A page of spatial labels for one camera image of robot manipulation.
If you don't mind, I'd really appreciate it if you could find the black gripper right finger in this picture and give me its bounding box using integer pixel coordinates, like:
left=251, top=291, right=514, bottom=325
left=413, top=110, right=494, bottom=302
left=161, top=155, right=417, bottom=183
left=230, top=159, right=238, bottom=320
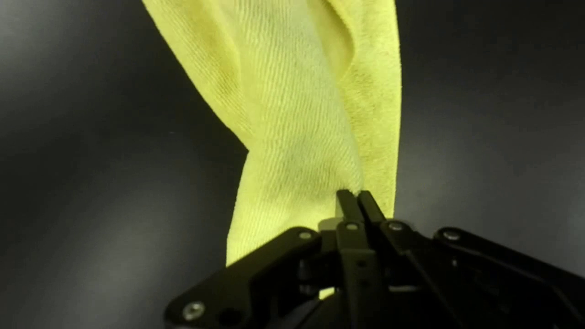
left=357, top=190, right=585, bottom=329

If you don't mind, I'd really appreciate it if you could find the yellow cloth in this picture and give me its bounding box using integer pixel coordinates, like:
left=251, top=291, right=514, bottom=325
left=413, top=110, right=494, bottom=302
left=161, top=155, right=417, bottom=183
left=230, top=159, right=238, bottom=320
left=141, top=0, right=404, bottom=269

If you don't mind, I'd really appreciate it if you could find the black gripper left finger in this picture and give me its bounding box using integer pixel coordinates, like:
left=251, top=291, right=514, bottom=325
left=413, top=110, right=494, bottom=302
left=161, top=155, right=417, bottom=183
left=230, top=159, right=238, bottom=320
left=165, top=188, right=377, bottom=329

